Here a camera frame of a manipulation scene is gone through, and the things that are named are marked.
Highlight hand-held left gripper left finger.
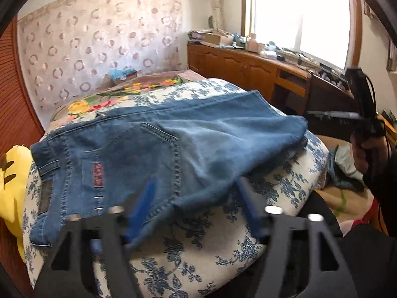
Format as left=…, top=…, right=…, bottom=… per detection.
left=34, top=180, right=156, bottom=298

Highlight cream tied window curtain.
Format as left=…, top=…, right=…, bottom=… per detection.
left=206, top=0, right=225, bottom=32

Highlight person's right hand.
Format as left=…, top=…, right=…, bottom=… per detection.
left=352, top=135, right=371, bottom=173

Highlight cardboard box with blue contents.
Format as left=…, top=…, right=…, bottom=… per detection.
left=110, top=68, right=138, bottom=83

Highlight colourful flower print blanket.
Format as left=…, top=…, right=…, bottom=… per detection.
left=46, top=70, right=199, bottom=131

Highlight bed with blue floral cover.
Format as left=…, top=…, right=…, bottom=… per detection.
left=23, top=77, right=329, bottom=298

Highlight open flat cardboard box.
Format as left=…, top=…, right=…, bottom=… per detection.
left=205, top=33, right=233, bottom=45

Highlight wooden louvred wardrobe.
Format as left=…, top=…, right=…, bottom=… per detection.
left=0, top=15, right=44, bottom=286

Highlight pink circle patterned wall curtain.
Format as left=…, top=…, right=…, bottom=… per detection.
left=17, top=0, right=183, bottom=109

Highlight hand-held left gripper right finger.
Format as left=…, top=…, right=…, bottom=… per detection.
left=236, top=177, right=357, bottom=298

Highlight long wooden cabinet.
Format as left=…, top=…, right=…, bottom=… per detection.
left=187, top=43, right=357, bottom=121

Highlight yellow plush toy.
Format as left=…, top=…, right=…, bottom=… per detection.
left=0, top=145, right=33, bottom=263

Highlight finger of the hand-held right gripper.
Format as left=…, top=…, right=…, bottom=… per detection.
left=307, top=110, right=362, bottom=120

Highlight wooden framed window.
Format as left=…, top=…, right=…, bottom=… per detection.
left=242, top=0, right=363, bottom=72

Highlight pink thermos jug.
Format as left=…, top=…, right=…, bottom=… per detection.
left=246, top=34, right=259, bottom=53

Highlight blue denim pants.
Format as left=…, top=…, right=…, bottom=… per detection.
left=29, top=90, right=309, bottom=249

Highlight stack of papers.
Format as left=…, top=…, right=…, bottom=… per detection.
left=188, top=29, right=214, bottom=42

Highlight person's right forearm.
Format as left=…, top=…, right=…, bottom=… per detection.
left=364, top=149, right=397, bottom=236

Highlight light green cloth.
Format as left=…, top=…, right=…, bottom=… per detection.
left=329, top=144, right=365, bottom=190

